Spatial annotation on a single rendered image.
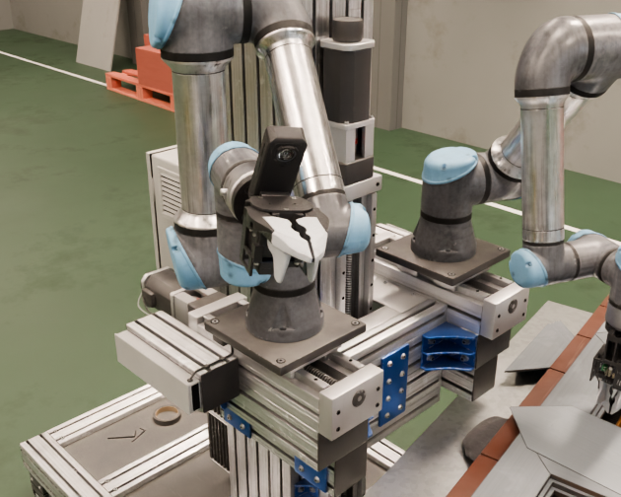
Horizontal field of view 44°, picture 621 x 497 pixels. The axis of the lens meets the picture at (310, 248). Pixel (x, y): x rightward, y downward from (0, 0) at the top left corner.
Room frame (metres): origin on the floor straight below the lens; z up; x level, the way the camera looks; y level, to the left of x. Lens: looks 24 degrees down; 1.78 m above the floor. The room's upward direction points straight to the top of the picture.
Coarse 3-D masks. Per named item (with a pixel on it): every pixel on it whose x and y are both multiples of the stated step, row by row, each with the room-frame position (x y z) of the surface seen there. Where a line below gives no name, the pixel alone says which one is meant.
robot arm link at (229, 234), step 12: (216, 216) 0.98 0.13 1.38; (228, 228) 0.96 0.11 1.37; (240, 228) 0.95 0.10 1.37; (228, 240) 0.96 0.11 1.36; (240, 240) 0.95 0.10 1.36; (228, 252) 0.96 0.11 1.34; (228, 264) 0.96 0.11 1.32; (240, 264) 0.95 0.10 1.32; (228, 276) 0.96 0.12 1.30; (240, 276) 0.95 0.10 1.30; (252, 276) 0.96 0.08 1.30; (264, 276) 0.97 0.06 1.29
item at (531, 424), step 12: (528, 408) 1.27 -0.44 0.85; (540, 408) 1.27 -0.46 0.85; (552, 408) 1.27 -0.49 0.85; (564, 408) 1.27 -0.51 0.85; (516, 420) 1.23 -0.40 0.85; (528, 420) 1.23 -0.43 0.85; (540, 420) 1.23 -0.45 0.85; (552, 420) 1.23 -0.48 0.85; (528, 432) 1.19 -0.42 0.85; (540, 432) 1.19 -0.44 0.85; (528, 444) 1.16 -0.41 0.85
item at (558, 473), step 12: (612, 396) 1.34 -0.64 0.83; (600, 408) 1.29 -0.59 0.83; (540, 456) 1.13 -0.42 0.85; (552, 468) 1.09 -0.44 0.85; (564, 468) 1.09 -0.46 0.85; (552, 480) 1.07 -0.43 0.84; (564, 480) 1.06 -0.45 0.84; (576, 480) 1.06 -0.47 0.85; (588, 480) 1.06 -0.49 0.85; (540, 492) 1.04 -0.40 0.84; (552, 492) 1.05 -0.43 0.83; (564, 492) 1.05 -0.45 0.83; (576, 492) 1.04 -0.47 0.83; (588, 492) 1.04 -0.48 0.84; (600, 492) 1.03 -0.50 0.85; (612, 492) 1.03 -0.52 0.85
